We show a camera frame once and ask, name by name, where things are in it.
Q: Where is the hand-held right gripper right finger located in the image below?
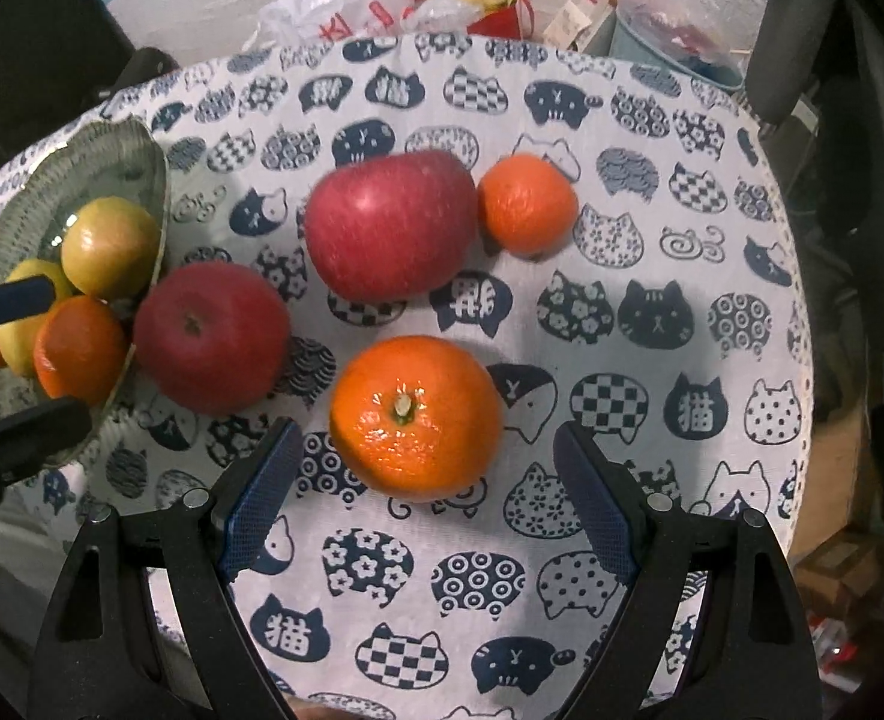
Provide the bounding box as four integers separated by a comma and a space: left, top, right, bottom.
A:
553, 422, 822, 720

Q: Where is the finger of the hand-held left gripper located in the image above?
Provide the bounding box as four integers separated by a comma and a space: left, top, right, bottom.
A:
0, 397, 94, 586
0, 277, 51, 332

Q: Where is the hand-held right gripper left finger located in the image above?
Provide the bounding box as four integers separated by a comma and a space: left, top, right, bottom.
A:
25, 416, 306, 720

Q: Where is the large orange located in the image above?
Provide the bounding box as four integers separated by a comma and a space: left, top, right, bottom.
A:
32, 296, 129, 400
329, 336, 504, 503

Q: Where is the green yellow mango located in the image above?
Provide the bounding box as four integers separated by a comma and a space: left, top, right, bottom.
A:
61, 197, 161, 299

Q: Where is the green glass bowl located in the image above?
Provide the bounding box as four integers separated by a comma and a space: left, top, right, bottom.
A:
0, 116, 171, 466

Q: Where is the cat print tablecloth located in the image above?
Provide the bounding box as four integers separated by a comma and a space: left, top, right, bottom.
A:
0, 30, 814, 720

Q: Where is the red apple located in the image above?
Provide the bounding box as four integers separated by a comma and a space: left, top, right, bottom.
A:
133, 264, 293, 415
304, 150, 480, 302

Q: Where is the brown cardboard box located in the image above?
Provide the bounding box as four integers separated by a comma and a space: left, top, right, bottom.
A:
794, 532, 872, 616

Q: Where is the black speaker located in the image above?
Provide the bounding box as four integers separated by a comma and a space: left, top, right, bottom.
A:
100, 49, 180, 121

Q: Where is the black hanging cloth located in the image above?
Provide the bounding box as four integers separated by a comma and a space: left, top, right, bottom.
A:
0, 0, 139, 192

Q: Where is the white plastic bag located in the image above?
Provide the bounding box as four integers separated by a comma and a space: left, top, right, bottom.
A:
257, 0, 416, 46

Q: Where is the grey blue bucket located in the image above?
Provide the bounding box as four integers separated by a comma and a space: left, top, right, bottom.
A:
607, 0, 750, 95

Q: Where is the brown paper bag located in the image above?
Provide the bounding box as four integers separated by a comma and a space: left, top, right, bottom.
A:
543, 0, 623, 53

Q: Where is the red paper bag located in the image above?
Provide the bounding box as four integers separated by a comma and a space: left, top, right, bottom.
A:
404, 0, 537, 38

